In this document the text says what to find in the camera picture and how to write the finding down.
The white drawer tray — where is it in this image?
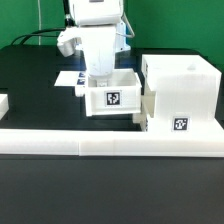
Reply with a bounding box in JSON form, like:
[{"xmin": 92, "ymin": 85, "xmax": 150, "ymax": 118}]
[
  {"xmin": 75, "ymin": 69, "xmax": 141, "ymax": 116},
  {"xmin": 132, "ymin": 92, "xmax": 155, "ymax": 132}
]

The black cable with connector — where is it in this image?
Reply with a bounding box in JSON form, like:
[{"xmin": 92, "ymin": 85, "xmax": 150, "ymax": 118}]
[{"xmin": 10, "ymin": 0, "xmax": 74, "ymax": 46}]

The white front drawer tray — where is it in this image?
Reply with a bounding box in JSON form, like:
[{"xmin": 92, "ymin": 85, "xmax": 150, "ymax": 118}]
[{"xmin": 132, "ymin": 92, "xmax": 155, "ymax": 132}]

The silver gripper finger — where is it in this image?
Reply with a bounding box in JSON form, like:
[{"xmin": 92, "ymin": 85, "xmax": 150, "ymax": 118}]
[{"xmin": 96, "ymin": 79, "xmax": 108, "ymax": 87}]

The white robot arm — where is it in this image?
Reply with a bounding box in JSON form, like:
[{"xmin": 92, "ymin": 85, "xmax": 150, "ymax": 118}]
[{"xmin": 57, "ymin": 0, "xmax": 124, "ymax": 87}]

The white drawer cabinet box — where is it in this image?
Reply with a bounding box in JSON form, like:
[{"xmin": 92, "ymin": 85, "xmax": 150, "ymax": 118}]
[{"xmin": 141, "ymin": 54, "xmax": 221, "ymax": 133}]

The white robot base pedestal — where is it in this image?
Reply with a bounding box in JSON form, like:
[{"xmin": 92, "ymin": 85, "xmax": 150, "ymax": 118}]
[{"xmin": 116, "ymin": 14, "xmax": 131, "ymax": 52}]

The white marker tag sheet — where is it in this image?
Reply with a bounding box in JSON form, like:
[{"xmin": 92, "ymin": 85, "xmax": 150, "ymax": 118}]
[{"xmin": 55, "ymin": 71, "xmax": 86, "ymax": 87}]

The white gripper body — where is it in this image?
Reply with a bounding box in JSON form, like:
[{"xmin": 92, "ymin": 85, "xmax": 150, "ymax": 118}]
[{"xmin": 81, "ymin": 25, "xmax": 116, "ymax": 79}]

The white foam border frame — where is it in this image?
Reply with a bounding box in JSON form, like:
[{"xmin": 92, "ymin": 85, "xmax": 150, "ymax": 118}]
[{"xmin": 0, "ymin": 93, "xmax": 224, "ymax": 158}]

